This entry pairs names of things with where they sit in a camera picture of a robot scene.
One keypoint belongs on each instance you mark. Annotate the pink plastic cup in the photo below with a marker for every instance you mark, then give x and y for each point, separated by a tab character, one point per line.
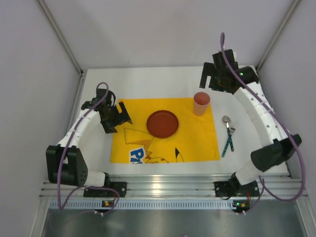
201	102

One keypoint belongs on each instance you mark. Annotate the perforated grey cable tray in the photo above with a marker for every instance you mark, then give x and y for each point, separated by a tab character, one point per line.
146	204

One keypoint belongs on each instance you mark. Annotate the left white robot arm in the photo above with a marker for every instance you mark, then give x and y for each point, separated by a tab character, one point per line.
65	161

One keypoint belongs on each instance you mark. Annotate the yellow cartoon placemat cloth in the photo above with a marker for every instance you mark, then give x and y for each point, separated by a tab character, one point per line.
195	139

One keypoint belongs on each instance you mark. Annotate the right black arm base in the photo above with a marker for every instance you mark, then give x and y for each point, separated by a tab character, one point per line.
225	189

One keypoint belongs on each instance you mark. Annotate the aluminium mounting rail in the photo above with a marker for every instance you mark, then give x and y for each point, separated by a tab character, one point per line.
201	186

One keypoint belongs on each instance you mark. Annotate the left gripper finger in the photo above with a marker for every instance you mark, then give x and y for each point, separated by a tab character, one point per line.
123	116
109	128

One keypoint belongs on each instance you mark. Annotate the spoon with green handle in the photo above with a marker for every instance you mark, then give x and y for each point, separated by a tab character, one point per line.
226	120

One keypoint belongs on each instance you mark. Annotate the red round plate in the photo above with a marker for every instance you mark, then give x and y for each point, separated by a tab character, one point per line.
162	124

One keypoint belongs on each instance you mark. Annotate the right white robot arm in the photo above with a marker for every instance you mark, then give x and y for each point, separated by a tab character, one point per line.
243	83

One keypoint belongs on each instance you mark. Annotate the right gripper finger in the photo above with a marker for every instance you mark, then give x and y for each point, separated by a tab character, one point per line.
208	70
228	89

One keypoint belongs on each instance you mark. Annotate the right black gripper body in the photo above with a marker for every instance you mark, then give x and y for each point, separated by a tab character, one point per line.
213	77

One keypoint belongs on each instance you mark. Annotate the fork with green handle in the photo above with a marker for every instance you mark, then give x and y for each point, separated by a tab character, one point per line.
233	127

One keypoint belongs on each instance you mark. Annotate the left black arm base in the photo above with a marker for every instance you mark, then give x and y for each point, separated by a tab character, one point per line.
115	189

